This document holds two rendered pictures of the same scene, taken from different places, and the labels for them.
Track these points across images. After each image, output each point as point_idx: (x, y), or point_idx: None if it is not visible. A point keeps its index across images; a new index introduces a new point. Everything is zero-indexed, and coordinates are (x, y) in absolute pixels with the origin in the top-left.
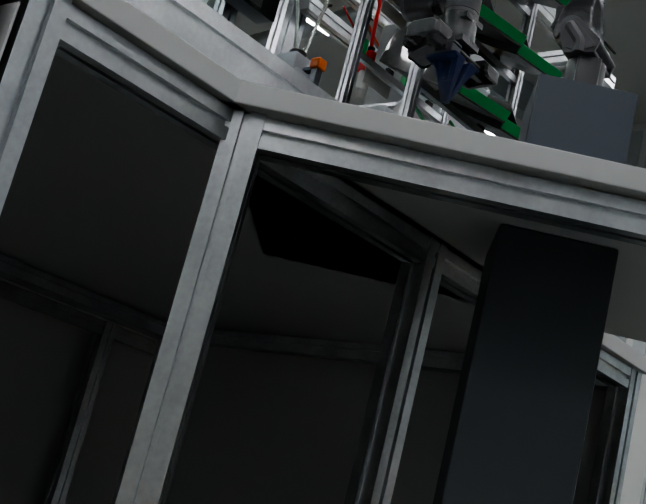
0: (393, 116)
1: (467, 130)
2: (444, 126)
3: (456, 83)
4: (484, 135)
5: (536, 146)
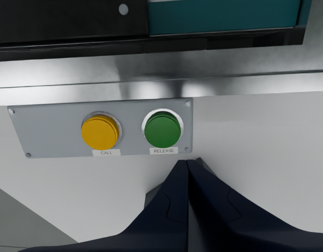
0: (15, 197)
1: (47, 220)
2: (38, 213)
3: (200, 241)
4: (55, 225)
5: (75, 239)
